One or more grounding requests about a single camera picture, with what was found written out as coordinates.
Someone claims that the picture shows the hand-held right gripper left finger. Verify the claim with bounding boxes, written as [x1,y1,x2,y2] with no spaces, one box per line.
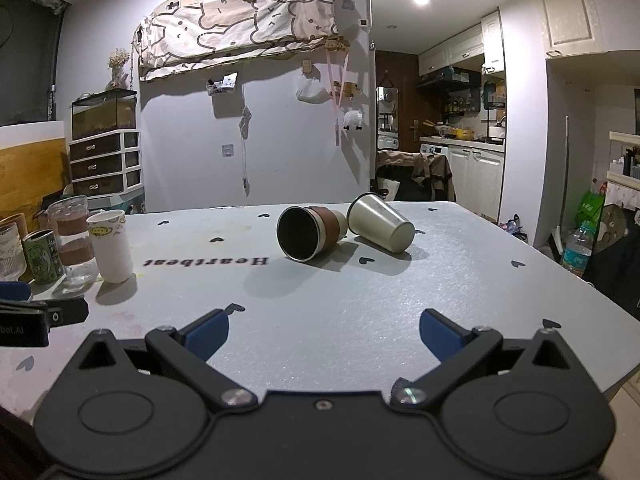
[75,308,258,413]

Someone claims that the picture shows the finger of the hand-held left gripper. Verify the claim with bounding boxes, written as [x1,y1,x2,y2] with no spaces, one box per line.
[0,282,33,302]
[0,295,90,329]

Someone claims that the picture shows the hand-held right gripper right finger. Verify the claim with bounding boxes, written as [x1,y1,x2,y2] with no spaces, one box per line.
[390,308,576,411]

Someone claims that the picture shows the plain cream cup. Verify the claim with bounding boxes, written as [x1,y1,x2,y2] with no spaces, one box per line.
[346,192,416,255]

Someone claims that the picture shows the cup with brown sleeve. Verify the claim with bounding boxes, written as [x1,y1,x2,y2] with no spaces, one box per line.
[277,205,349,264]

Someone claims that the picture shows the white printed paper cup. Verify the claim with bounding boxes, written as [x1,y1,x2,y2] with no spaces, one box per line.
[86,209,135,284]

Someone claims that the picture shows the clear ribbed glass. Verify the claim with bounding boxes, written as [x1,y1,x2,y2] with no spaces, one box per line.
[0,222,27,282]

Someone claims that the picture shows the green drink can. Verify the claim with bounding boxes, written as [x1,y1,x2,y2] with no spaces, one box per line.
[22,229,66,286]

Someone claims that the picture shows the glass jar with brown bands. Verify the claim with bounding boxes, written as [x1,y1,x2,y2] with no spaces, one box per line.
[47,195,100,287]

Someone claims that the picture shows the wooden board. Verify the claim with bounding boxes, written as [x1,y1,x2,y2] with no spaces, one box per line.
[0,135,70,222]

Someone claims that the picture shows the white drawer cabinet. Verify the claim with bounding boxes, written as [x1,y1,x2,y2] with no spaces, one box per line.
[68,129,144,197]

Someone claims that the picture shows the clear water bottle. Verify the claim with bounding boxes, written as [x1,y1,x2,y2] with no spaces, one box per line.
[560,219,599,279]

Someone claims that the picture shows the white kitchen base cabinet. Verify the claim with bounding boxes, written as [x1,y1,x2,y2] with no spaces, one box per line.
[446,144,504,221]

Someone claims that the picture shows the chair with brown jacket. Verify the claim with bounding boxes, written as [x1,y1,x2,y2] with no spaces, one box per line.
[375,149,456,202]

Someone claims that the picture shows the dark cloth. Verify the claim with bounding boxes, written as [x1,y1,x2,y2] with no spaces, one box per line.
[584,204,640,322]

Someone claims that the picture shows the glass fish tank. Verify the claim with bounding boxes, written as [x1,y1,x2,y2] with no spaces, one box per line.
[71,88,139,141]

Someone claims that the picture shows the green shopping bag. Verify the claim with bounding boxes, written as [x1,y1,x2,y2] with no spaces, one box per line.
[574,189,606,234]

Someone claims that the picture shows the dark curtain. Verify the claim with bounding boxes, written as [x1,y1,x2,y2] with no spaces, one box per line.
[0,0,64,127]

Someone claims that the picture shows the dried flower bouquet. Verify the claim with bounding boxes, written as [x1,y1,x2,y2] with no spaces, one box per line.
[107,48,132,90]

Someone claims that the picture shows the pink hanging ribbon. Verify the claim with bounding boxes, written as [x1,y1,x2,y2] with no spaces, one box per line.
[324,49,349,147]

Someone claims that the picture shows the white plastic bag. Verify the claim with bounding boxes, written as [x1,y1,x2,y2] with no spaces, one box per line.
[294,73,326,104]

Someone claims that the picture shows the white kitchen upper cabinets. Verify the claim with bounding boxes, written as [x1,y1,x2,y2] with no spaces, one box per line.
[418,9,506,77]

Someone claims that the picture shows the printed blanket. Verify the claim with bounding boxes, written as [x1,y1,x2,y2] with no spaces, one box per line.
[134,0,339,82]

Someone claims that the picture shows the hanging grey cord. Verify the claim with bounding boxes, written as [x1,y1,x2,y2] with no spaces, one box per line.
[238,106,252,197]

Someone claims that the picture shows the hanging wall mirror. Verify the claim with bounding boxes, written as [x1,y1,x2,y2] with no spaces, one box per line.
[375,85,400,150]

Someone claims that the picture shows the white tall wall cabinet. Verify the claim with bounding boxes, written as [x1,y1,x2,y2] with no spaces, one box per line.
[533,0,640,58]

